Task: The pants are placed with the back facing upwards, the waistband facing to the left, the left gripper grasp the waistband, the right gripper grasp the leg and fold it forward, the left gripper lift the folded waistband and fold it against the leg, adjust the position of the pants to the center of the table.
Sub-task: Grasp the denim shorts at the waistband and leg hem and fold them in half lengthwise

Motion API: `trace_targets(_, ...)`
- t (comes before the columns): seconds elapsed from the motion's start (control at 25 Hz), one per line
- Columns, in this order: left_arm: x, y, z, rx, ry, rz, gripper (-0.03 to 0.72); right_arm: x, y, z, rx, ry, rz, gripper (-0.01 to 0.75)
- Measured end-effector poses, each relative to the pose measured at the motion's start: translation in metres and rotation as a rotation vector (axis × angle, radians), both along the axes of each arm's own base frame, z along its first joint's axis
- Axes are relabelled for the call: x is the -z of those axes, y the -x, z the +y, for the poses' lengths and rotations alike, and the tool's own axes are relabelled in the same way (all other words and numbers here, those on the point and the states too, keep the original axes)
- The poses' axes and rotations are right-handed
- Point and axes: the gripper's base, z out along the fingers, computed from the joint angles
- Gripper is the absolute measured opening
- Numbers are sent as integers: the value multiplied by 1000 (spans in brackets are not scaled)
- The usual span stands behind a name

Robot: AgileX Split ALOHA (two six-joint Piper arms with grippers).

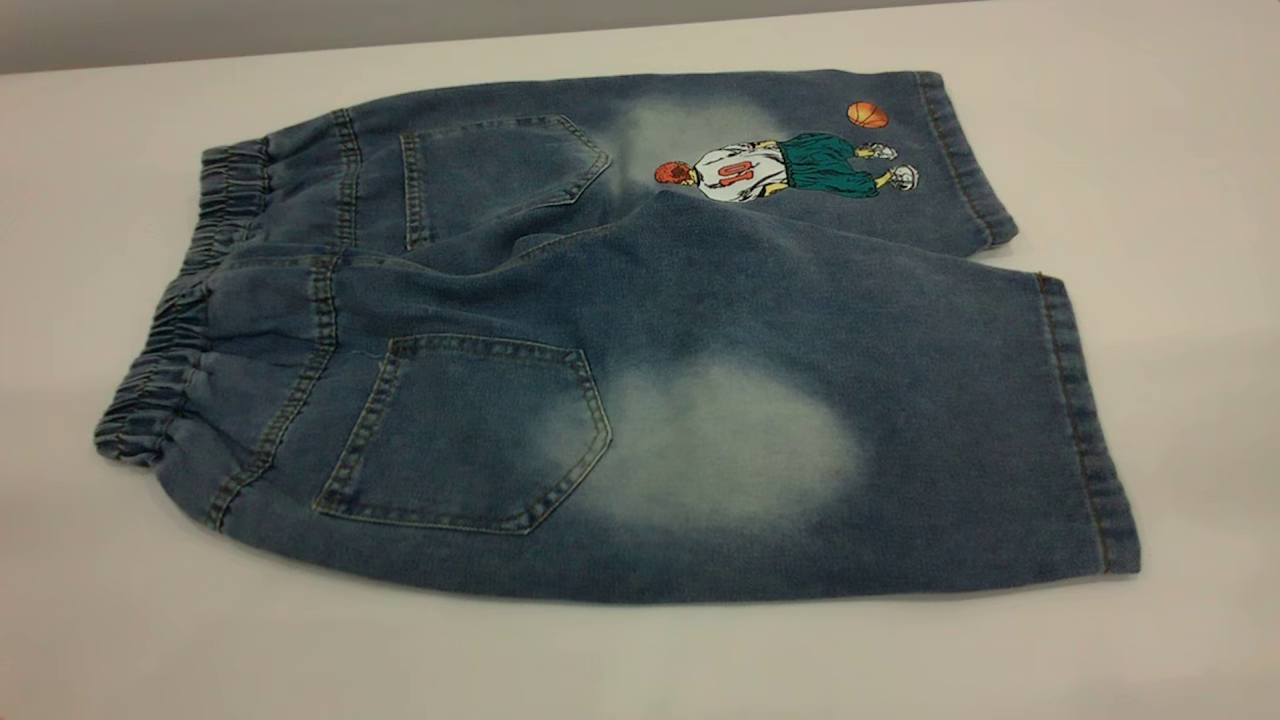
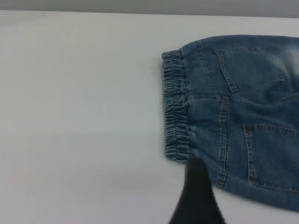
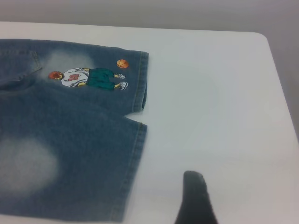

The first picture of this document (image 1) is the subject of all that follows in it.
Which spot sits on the blue denim shorts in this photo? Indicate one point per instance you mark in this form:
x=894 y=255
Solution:
x=700 y=300

